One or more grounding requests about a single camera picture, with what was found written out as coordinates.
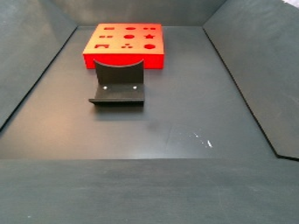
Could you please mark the red shape sorter box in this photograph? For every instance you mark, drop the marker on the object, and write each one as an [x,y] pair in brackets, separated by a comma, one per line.
[123,44]

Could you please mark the black curved holder bracket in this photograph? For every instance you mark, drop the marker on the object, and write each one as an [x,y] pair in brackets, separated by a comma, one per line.
[121,84]

